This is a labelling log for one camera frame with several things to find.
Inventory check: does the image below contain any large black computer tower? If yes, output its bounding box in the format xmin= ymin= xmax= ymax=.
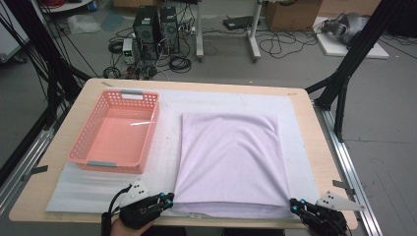
xmin=132 ymin=6 xmax=159 ymax=62

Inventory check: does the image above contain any grey rounded device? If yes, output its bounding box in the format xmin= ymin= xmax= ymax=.
xmin=321 ymin=12 xmax=370 ymax=45

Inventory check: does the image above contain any slim black computer tower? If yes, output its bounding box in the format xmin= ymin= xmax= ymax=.
xmin=158 ymin=6 xmax=181 ymax=55

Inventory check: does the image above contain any clear plastic bag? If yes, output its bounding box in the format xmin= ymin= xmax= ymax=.
xmin=67 ymin=14 xmax=102 ymax=35

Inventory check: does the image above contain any white bench power supply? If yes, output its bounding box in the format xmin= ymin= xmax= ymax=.
xmin=121 ymin=37 xmax=136 ymax=65

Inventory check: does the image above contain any white grid mat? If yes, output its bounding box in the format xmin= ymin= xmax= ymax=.
xmin=45 ymin=88 xmax=324 ymax=221

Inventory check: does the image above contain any coiled black cable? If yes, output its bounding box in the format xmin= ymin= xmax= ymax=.
xmin=107 ymin=40 xmax=124 ymax=55
xmin=102 ymin=66 xmax=123 ymax=80
xmin=168 ymin=55 xmax=193 ymax=74

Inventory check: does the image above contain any white stand leg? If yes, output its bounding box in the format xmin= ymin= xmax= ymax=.
xmin=195 ymin=0 xmax=206 ymax=63
xmin=247 ymin=0 xmax=264 ymax=63

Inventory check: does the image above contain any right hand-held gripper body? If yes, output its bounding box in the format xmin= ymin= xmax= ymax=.
xmin=302 ymin=191 xmax=366 ymax=236

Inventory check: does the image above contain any black metal frame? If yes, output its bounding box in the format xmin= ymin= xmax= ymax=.
xmin=0 ymin=0 xmax=91 ymax=186
xmin=304 ymin=0 xmax=407 ymax=144

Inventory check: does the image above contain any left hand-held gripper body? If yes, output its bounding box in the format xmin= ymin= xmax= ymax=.
xmin=119 ymin=178 xmax=158 ymax=230

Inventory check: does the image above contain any person's left hand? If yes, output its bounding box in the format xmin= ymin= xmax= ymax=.
xmin=110 ymin=218 xmax=155 ymax=236

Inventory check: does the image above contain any long black floor cable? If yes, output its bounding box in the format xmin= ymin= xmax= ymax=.
xmin=259 ymin=29 xmax=319 ymax=60

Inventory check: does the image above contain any flat black device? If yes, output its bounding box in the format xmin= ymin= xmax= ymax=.
xmin=222 ymin=15 xmax=262 ymax=30

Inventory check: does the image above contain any aluminium rail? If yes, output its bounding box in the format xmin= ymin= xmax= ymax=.
xmin=0 ymin=127 xmax=56 ymax=215
xmin=313 ymin=101 xmax=384 ymax=236

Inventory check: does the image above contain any pink plastic basket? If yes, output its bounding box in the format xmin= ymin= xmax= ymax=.
xmin=67 ymin=89 xmax=161 ymax=175

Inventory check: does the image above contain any white round table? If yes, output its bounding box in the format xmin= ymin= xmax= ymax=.
xmin=38 ymin=0 xmax=94 ymax=14

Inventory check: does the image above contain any blue-grey sheet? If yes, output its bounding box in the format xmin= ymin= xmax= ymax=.
xmin=100 ymin=11 xmax=127 ymax=33

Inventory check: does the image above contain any white cabinet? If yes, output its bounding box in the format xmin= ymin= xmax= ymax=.
xmin=0 ymin=0 xmax=30 ymax=64

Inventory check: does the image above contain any lilac printed cloth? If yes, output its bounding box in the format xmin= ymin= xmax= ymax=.
xmin=171 ymin=111 xmax=293 ymax=220

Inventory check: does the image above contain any white floor board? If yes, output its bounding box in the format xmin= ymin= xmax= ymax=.
xmin=313 ymin=16 xmax=390 ymax=60

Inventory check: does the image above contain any brown cardboard box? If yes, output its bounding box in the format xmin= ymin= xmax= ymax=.
xmin=264 ymin=0 xmax=324 ymax=32

